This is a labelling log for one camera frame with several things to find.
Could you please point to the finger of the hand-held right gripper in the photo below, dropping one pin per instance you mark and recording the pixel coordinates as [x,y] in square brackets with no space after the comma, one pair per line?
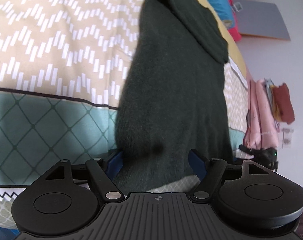
[246,150]

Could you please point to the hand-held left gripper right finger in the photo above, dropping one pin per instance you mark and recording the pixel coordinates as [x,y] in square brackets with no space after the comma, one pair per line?
[195,160]

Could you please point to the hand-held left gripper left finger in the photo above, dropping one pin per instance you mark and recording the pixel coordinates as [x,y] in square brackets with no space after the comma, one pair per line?
[115,162]

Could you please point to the dark green knit sweater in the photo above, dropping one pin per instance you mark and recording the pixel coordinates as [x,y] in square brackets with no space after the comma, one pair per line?
[176,100]

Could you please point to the pink hanging clothes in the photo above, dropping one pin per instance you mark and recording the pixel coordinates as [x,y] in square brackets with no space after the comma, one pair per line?
[259,115]

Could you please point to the rust red cloth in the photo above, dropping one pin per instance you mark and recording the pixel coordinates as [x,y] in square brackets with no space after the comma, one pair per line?
[284,102]

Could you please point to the beige yellow teal patterned blanket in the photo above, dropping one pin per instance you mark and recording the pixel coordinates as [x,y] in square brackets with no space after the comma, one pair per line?
[54,62]

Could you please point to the grey board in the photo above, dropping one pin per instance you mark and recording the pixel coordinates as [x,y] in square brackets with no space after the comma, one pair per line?
[261,20]

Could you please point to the clear clip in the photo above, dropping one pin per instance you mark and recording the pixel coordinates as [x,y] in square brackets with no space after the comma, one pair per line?
[237,6]

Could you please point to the white wall socket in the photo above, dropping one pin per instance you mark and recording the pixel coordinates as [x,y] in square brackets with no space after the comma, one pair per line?
[287,136]

